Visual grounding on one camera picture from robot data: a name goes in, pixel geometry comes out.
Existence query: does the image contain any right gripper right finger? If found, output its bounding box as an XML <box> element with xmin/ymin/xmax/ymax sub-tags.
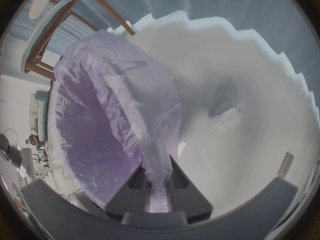
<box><xmin>165</xmin><ymin>154</ymin><xmax>213</xmax><ymax>220</ymax></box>

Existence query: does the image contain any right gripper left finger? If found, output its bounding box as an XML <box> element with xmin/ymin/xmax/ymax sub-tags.
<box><xmin>105</xmin><ymin>163</ymin><xmax>151</xmax><ymax>219</ymax></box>

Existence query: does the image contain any purple plastic bag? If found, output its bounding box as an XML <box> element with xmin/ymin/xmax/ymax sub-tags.
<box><xmin>53</xmin><ymin>29</ymin><xmax>183</xmax><ymax>213</ymax></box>

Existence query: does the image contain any crumpled white paper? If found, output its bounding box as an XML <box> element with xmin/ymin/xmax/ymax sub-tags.
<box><xmin>209</xmin><ymin>101</ymin><xmax>242</xmax><ymax>134</ymax></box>

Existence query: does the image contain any person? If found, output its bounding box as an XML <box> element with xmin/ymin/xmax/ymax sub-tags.
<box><xmin>25</xmin><ymin>133</ymin><xmax>45</xmax><ymax>148</ymax></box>

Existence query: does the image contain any white cushioned wooden chair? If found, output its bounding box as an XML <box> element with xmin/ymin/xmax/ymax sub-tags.
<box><xmin>22</xmin><ymin>0</ymin><xmax>136</xmax><ymax>82</ymax></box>

